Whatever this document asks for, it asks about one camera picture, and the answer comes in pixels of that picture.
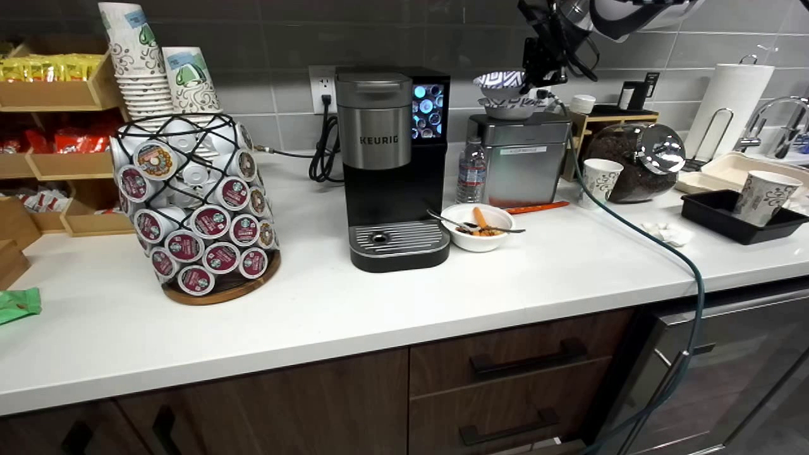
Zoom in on long orange stick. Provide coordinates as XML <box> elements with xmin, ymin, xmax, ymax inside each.
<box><xmin>503</xmin><ymin>199</ymin><xmax>572</xmax><ymax>218</ymax></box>

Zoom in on black plastic tray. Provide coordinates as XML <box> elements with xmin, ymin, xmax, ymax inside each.
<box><xmin>681</xmin><ymin>186</ymin><xmax>809</xmax><ymax>248</ymax></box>

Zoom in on large patterned paper cup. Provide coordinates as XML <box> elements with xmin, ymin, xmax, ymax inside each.
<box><xmin>730</xmin><ymin>169</ymin><xmax>800</xmax><ymax>231</ymax></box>

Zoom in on green packet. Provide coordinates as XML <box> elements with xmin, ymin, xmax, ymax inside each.
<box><xmin>0</xmin><ymin>285</ymin><xmax>44</xmax><ymax>328</ymax></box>

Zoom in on wooden countertop organizer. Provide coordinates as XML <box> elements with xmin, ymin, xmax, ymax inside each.
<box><xmin>572</xmin><ymin>107</ymin><xmax>662</xmax><ymax>162</ymax></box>

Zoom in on black power cord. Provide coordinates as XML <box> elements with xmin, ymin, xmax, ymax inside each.
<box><xmin>306</xmin><ymin>95</ymin><xmax>346</xmax><ymax>185</ymax></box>

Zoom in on black drawer handle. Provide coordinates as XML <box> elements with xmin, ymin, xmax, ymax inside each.
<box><xmin>468</xmin><ymin>336</ymin><xmax>589</xmax><ymax>382</ymax></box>

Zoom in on white ceramic bowl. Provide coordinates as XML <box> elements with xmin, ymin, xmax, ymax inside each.
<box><xmin>440</xmin><ymin>202</ymin><xmax>518</xmax><ymax>256</ymax></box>

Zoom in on crumpled white paper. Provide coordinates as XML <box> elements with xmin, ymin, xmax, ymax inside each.
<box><xmin>643</xmin><ymin>221</ymin><xmax>693</xmax><ymax>251</ymax></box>

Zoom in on red snack packets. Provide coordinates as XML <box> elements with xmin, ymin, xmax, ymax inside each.
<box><xmin>0</xmin><ymin>125</ymin><xmax>117</xmax><ymax>157</ymax></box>

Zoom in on chrome faucet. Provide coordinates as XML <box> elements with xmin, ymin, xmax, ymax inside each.
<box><xmin>741</xmin><ymin>89</ymin><xmax>809</xmax><ymax>159</ymax></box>

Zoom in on small patterned paper cup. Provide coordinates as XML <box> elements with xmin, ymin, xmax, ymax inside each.
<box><xmin>579</xmin><ymin>157</ymin><xmax>628</xmax><ymax>202</ymax></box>

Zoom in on clear plastic water bottle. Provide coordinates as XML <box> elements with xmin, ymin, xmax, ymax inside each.
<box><xmin>455</xmin><ymin>137</ymin><xmax>490</xmax><ymax>205</ymax></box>

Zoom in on white paper towel roll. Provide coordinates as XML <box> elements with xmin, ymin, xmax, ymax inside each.
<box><xmin>682</xmin><ymin>60</ymin><xmax>777</xmax><ymax>171</ymax></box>

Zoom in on tall patterned paper cup stack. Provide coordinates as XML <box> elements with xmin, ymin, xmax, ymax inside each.
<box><xmin>97</xmin><ymin>0</ymin><xmax>174</xmax><ymax>125</ymax></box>

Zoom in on tan lidded coffee pod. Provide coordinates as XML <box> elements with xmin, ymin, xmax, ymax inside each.
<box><xmin>134</xmin><ymin>138</ymin><xmax>183</xmax><ymax>181</ymax></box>

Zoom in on yellow snack packets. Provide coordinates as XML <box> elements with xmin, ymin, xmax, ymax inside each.
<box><xmin>0</xmin><ymin>50</ymin><xmax>109</xmax><ymax>85</ymax></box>

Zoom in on dark wood cabinet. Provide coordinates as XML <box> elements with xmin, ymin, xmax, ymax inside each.
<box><xmin>0</xmin><ymin>276</ymin><xmax>809</xmax><ymax>455</ymax></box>

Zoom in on metal spoon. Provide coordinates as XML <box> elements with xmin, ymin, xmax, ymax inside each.
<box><xmin>425</xmin><ymin>207</ymin><xmax>532</xmax><ymax>238</ymax></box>

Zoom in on black cabinet door handle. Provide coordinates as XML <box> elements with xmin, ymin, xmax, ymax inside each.
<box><xmin>150</xmin><ymin>405</ymin><xmax>184</xmax><ymax>455</ymax></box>
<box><xmin>59</xmin><ymin>417</ymin><xmax>97</xmax><ymax>455</ymax></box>

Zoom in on white snack packets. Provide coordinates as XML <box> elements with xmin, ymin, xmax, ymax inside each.
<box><xmin>16</xmin><ymin>185</ymin><xmax>73</xmax><ymax>218</ymax></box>

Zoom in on blue patterned paper bowl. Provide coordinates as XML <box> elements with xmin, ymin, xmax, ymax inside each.
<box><xmin>474</xmin><ymin>68</ymin><xmax>529</xmax><ymax>104</ymax></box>

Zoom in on black silver Keurig coffee maker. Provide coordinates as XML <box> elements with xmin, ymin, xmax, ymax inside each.
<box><xmin>335</xmin><ymin>66</ymin><xmax>455</xmax><ymax>272</ymax></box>

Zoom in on small white cup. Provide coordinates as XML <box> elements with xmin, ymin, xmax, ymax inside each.
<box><xmin>569</xmin><ymin>90</ymin><xmax>600</xmax><ymax>120</ymax></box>

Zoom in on black flat stand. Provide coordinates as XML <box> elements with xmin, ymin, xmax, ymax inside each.
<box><xmin>618</xmin><ymin>71</ymin><xmax>662</xmax><ymax>114</ymax></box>

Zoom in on silver metal box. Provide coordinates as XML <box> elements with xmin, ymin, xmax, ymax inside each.
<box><xmin>468</xmin><ymin>111</ymin><xmax>578</xmax><ymax>207</ymax></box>

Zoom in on black wire pod holder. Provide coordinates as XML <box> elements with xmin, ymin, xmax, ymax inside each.
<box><xmin>109</xmin><ymin>111</ymin><xmax>287</xmax><ymax>308</ymax></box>

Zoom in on wooden snack shelf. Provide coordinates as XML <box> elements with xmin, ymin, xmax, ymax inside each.
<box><xmin>0</xmin><ymin>41</ymin><xmax>136</xmax><ymax>288</ymax></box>

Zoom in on short patterned paper cup stack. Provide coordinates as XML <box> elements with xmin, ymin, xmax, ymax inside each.
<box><xmin>159</xmin><ymin>45</ymin><xmax>222</xmax><ymax>116</ymax></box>

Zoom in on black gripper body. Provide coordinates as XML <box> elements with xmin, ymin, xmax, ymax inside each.
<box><xmin>522</xmin><ymin>0</ymin><xmax>593</xmax><ymax>66</ymax></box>

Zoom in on stainless undercounter appliance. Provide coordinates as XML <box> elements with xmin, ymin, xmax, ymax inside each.
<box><xmin>596</xmin><ymin>285</ymin><xmax>809</xmax><ymax>455</ymax></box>

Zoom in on teal cable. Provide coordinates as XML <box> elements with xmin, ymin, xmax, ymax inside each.
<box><xmin>575</xmin><ymin>171</ymin><xmax>708</xmax><ymax>455</ymax></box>

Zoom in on beige clamshell takeout container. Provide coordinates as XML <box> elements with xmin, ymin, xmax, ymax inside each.
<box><xmin>675</xmin><ymin>149</ymin><xmax>809</xmax><ymax>198</ymax></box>

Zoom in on white wall outlet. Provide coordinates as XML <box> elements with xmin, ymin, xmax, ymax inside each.
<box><xmin>306</xmin><ymin>64</ymin><xmax>340</xmax><ymax>116</ymax></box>

